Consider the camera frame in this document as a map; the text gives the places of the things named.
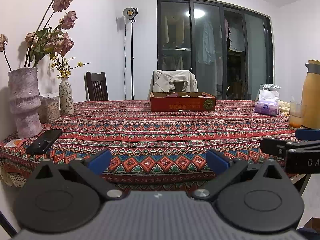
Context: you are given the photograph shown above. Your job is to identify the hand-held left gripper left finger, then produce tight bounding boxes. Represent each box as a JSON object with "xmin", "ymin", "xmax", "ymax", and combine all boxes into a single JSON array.
[{"xmin": 27, "ymin": 149, "xmax": 130, "ymax": 202}]

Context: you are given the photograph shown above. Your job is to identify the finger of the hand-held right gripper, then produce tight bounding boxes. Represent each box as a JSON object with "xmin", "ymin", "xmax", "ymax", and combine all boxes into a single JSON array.
[
  {"xmin": 260, "ymin": 138, "xmax": 290, "ymax": 157},
  {"xmin": 295, "ymin": 128, "xmax": 320, "ymax": 140}
]

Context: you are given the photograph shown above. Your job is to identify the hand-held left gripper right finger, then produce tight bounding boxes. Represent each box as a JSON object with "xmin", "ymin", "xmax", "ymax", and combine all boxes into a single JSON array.
[{"xmin": 191, "ymin": 149, "xmax": 290, "ymax": 202}]

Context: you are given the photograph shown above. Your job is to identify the red cardboard box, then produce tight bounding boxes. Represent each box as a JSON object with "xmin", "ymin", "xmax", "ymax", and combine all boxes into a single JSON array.
[{"xmin": 150, "ymin": 92, "xmax": 216, "ymax": 112}]

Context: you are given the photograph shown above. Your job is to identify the pile of small snack packets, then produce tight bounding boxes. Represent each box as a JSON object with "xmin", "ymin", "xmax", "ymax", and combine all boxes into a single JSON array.
[{"xmin": 165, "ymin": 93, "xmax": 209, "ymax": 98}]

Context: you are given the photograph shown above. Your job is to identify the glass cup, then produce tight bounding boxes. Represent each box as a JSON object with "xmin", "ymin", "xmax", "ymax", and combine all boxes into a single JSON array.
[{"xmin": 289, "ymin": 101, "xmax": 307, "ymax": 130}]

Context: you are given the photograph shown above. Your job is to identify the dark table leg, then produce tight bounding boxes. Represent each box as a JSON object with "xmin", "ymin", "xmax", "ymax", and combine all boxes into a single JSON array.
[{"xmin": 297, "ymin": 172, "xmax": 312, "ymax": 197}]

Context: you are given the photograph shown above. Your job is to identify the pale yellow bread bag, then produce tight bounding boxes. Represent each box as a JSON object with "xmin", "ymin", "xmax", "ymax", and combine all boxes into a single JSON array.
[{"xmin": 278, "ymin": 100, "xmax": 292, "ymax": 117}]

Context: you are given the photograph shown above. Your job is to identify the purple tissue pack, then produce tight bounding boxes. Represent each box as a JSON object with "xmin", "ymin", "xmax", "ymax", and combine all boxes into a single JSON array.
[{"xmin": 254, "ymin": 101, "xmax": 280, "ymax": 117}]

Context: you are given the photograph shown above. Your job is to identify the yellow thermos jug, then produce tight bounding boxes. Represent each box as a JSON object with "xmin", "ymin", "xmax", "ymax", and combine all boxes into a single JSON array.
[{"xmin": 301, "ymin": 59, "xmax": 320, "ymax": 129}]

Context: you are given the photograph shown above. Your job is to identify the clear plastic bag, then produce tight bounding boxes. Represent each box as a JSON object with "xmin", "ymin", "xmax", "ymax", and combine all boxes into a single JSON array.
[{"xmin": 257, "ymin": 84, "xmax": 282, "ymax": 103}]

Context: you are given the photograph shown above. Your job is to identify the black smartphone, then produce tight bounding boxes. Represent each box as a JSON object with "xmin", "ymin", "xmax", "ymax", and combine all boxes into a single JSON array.
[{"xmin": 26, "ymin": 129, "xmax": 63, "ymax": 155}]

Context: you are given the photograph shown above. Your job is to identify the small floral vase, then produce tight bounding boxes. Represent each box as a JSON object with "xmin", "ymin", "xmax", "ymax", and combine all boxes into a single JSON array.
[{"xmin": 59, "ymin": 77, "xmax": 75, "ymax": 115}]

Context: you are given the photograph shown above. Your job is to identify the clear glass jar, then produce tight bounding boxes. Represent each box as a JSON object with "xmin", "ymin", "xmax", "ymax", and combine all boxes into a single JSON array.
[{"xmin": 39, "ymin": 94, "xmax": 61, "ymax": 123}]

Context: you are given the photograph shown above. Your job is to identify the dark wooden chair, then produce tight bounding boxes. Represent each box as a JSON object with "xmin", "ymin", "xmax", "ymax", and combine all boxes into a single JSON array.
[{"xmin": 85, "ymin": 71, "xmax": 109, "ymax": 102}]

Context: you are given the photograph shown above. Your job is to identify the orange and white card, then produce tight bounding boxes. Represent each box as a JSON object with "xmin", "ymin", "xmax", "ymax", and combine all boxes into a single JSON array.
[{"xmin": 5, "ymin": 139, "xmax": 25, "ymax": 147}]

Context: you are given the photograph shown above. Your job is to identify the black framed sliding glass door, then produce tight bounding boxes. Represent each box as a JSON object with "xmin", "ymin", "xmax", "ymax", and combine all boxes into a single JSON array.
[{"xmin": 157, "ymin": 0, "xmax": 274, "ymax": 100}]

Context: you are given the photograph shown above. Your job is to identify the yellow flower twigs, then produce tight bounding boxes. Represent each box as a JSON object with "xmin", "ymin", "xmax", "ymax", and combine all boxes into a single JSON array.
[{"xmin": 51, "ymin": 56, "xmax": 92, "ymax": 79}]

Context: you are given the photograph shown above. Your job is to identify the tall pink ceramic vase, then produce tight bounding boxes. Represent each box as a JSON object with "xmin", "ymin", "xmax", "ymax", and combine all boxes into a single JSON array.
[{"xmin": 7, "ymin": 67, "xmax": 42, "ymax": 139}]

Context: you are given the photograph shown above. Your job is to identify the beige jacket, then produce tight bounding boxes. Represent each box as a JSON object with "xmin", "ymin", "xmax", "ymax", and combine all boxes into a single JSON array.
[{"xmin": 152, "ymin": 70, "xmax": 198, "ymax": 93}]

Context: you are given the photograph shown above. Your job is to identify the white hanging garment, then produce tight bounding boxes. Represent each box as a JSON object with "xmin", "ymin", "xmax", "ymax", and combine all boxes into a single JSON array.
[{"xmin": 228, "ymin": 22, "xmax": 245, "ymax": 52}]

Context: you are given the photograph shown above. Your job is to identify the pale blue hanging garment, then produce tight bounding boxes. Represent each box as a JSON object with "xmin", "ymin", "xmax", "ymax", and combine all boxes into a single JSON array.
[{"xmin": 197, "ymin": 20, "xmax": 216, "ymax": 65}]

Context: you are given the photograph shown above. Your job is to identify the studio light on stand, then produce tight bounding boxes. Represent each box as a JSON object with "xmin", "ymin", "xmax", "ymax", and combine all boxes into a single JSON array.
[{"xmin": 122, "ymin": 7, "xmax": 138, "ymax": 100}]

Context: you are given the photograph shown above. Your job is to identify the dried pink roses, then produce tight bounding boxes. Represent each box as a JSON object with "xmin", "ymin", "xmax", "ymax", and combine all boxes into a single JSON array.
[{"xmin": 0, "ymin": 0, "xmax": 78, "ymax": 72}]

